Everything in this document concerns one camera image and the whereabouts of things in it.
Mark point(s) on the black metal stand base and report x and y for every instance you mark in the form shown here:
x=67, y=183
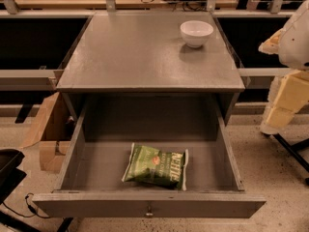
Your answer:
x=293, y=149

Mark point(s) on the white ceramic bowl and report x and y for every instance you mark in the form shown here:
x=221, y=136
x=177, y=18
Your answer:
x=195, y=33

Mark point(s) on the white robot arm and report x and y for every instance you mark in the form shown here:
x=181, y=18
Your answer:
x=294, y=49

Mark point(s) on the brown cardboard box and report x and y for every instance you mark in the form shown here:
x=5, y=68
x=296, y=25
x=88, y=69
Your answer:
x=51, y=130

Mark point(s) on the small metal drawer knob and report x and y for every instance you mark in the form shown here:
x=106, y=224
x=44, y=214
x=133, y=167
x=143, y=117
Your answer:
x=149, y=213

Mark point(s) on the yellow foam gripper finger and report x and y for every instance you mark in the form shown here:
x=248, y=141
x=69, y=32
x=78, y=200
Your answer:
x=287, y=95
x=272, y=44

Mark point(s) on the grey metal rail frame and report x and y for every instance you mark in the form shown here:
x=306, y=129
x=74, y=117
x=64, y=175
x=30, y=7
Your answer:
x=29, y=80

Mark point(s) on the open grey top drawer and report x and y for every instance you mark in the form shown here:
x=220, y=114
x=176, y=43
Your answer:
x=90, y=182

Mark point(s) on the green jalapeno chip bag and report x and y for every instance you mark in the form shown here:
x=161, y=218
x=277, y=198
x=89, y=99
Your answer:
x=160, y=168

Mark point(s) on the grey cabinet with counter top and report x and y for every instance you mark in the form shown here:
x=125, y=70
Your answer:
x=143, y=51

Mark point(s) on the black chair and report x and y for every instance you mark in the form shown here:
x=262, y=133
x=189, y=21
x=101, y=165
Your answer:
x=10, y=175

